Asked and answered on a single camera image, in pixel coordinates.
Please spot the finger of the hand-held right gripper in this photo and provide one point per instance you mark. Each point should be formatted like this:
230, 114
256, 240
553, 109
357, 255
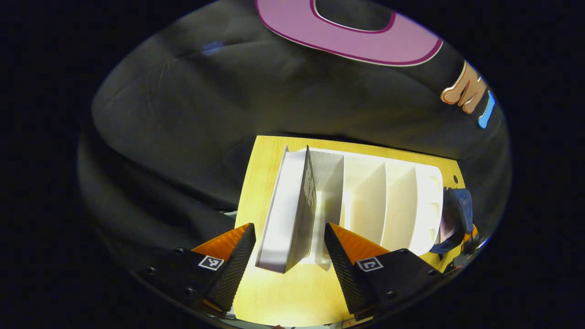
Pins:
470, 233

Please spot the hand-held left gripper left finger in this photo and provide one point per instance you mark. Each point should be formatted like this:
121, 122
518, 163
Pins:
233, 269

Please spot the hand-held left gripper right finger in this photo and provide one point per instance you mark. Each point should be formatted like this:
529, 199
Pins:
347, 274

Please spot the blue schoolbag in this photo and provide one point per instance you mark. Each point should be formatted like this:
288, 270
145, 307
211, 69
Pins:
461, 205

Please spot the dark portrait cover book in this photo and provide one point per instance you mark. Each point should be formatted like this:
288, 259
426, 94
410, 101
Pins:
288, 214

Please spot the white bookshelf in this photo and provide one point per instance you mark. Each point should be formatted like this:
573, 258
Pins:
397, 205

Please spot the black backdrop cloth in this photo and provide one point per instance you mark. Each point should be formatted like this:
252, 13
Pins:
205, 114

